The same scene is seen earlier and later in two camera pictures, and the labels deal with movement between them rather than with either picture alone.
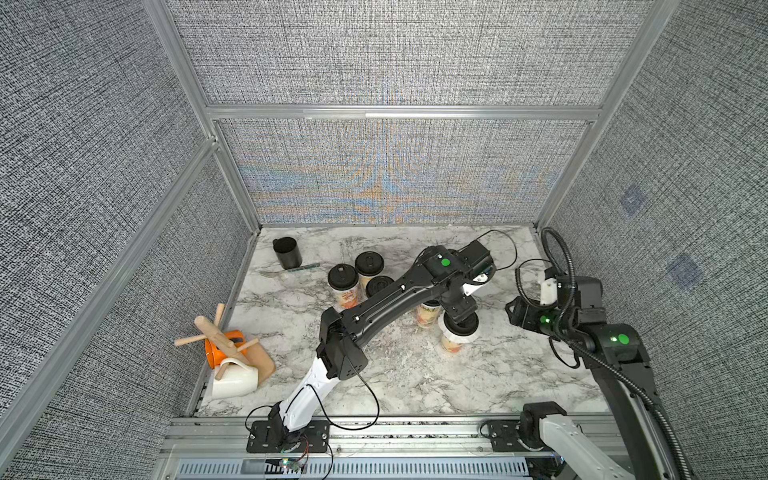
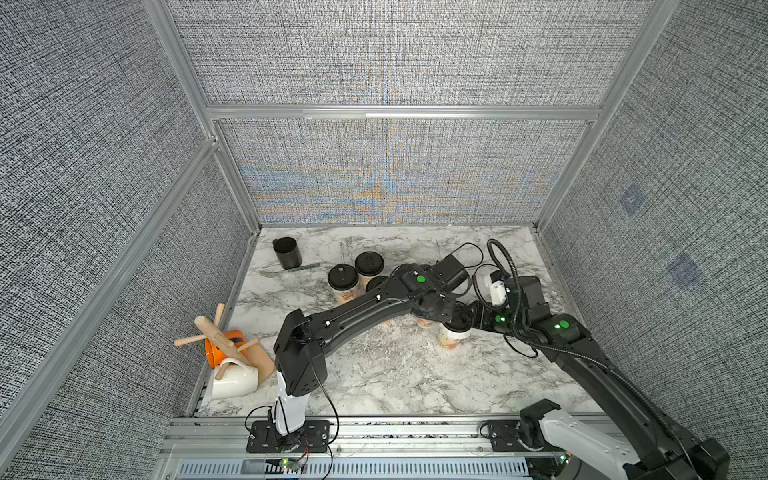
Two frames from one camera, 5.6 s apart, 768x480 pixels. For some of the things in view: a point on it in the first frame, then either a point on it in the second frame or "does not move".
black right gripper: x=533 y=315 → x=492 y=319
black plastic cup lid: x=463 y=327 does not move
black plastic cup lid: x=377 y=284 does not move
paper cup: x=362 y=285 does not move
